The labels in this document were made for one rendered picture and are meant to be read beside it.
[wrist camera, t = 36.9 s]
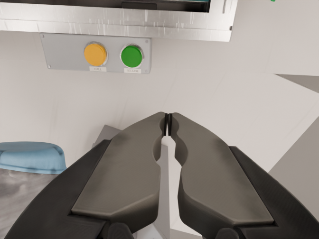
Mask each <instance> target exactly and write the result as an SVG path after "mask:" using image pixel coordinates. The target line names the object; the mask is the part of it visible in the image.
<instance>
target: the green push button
mask: <svg viewBox="0 0 319 239"><path fill-rule="evenodd" d="M121 59H122V62H123V63H124V64H125V65H126V66H127V67H130V68H134V67H137V66H138V65H139V64H140V63H141V61H142V53H141V51H140V49H138V48H137V47H136V46H127V47H125V48H124V49H123V51H122V53H121Z"/></svg>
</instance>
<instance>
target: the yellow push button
mask: <svg viewBox="0 0 319 239"><path fill-rule="evenodd" d="M84 56H85V58H86V60H87V62H88V63H89V64H91V65H94V66H99V65H102V64H103V63H104V62H105V60H106V51H105V50H104V48H103V47H102V46H100V45H99V44H90V45H88V46H87V47H86V48H85V50H84Z"/></svg>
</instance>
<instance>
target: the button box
mask: <svg viewBox="0 0 319 239"><path fill-rule="evenodd" d="M39 35H40V39H41V43H42V47H43V51H44V55H45V60H46V64H47V68H48V69H54V70H73V71H92V72H111V73H130V74H149V73H150V70H151V63H152V38H150V37H122V36H103V35H84V34H66V33H47V32H40V33H39ZM90 44H99V45H100V46H102V47H103V48H104V50H105V51H106V60H105V62H104V63H103V64H102V65H99V66H94V65H91V64H89V63H88V62H87V60H86V58H85V56H84V50H85V48H86V47H87V46H88V45H90ZM127 46H136V47H137V48H138V49H140V51H141V53H142V61H141V63H140V64H139V65H138V66H137V67H134V68H130V67H127V66H126V65H125V64H124V63H123V62H122V59H121V53H122V51H123V49H124V48H125V47H127Z"/></svg>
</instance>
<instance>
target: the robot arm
mask: <svg viewBox="0 0 319 239"><path fill-rule="evenodd" d="M167 126H168V136H171V138H172V139H173V140H174V141H175V143H176V146H175V155H174V157H175V159H176V160H177V161H178V162H179V164H180V165H181V167H182V168H181V171H180V179H179V186H178V210H179V217H180V219H181V221H182V222H183V223H184V224H185V225H187V226H188V227H190V228H191V229H193V230H194V231H196V232H197V233H199V234H201V235H202V238H203V239H319V222H318V220H317V219H316V218H315V217H314V216H313V215H312V214H311V212H310V211H309V210H308V209H307V208H306V207H305V206H304V205H303V204H302V203H301V202H300V201H299V200H298V199H297V198H296V197H295V196H294V195H293V194H292V193H291V192H290V191H289V190H288V189H286V188H285V187H284V186H283V185H282V184H281V183H279V182H278V181H277V180H276V179H275V178H273V177H272V176H271V175H270V174H269V173H267V172H266V171H265V170H264V169H263V168H261V167H260V166H259V165H258V164H257V163H255V162H254V161H253V160H252V159H251V158H250V157H249V156H247V155H246V154H245V153H244V152H243V151H241V150H240V149H239V148H238V147H237V146H228V145H227V144H226V143H225V142H224V141H223V140H222V139H221V138H220V137H219V136H217V135H216V134H215V133H213V132H212V131H210V130H208V129H207V128H205V127H203V126H201V125H200V124H198V123H196V122H194V121H192V120H191V119H189V118H187V117H185V116H183V115H182V114H180V113H178V112H174V113H169V114H168V113H164V112H162V111H160V112H157V113H155V114H153V115H151V116H149V117H147V118H144V119H142V120H140V121H138V122H136V123H134V124H132V125H130V126H128V127H127V128H125V129H124V130H122V131H121V132H119V133H118V134H117V135H115V136H114V137H113V138H112V139H110V140H107V139H104V140H102V141H101V142H100V143H99V144H97V145H96V146H95V147H93V148H92V149H91V150H90V151H88V152H87V153H86V154H85V155H83V156H82V157H81V158H79V159H78V160H77V161H76V162H74V163H73V164H72V165H70V166H69V167H68V168H67V167H66V161H65V154H64V151H63V149H62V148H61V147H60V146H58V145H56V144H52V143H47V142H34V141H17V142H1V143H0V239H137V231H139V230H141V229H143V228H144V227H146V226H148V225H150V224H152V223H153V222H154V221H155V220H156V219H157V217H158V210H159V197H160V175H161V167H160V166H159V164H158V163H157V161H158V160H159V159H160V156H161V141H162V138H163V137H164V136H166V131H167Z"/></svg>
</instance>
